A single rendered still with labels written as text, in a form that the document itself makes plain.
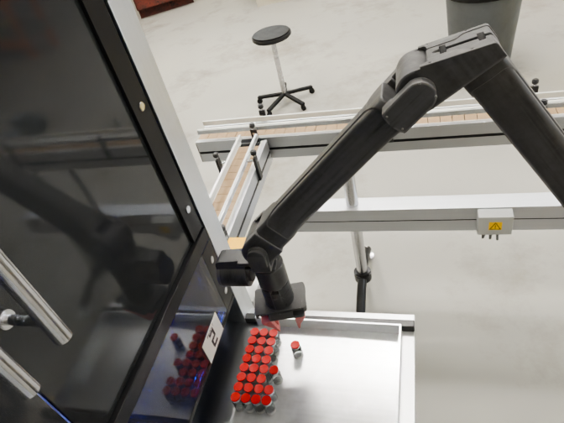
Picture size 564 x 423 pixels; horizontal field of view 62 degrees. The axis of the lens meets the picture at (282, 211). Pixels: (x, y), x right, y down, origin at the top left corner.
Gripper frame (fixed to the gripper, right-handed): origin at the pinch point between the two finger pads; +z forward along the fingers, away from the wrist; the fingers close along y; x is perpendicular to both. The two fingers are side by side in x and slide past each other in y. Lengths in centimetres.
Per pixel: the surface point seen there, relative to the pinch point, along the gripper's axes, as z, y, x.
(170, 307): -20.7, 17.1, 7.8
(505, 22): 59, -152, -262
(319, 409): 11.3, -3.5, 13.5
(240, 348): 11.6, 13.8, -3.9
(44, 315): -48, 16, 30
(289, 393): 11.3, 2.4, 9.0
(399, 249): 100, -43, -109
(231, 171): 7, 18, -71
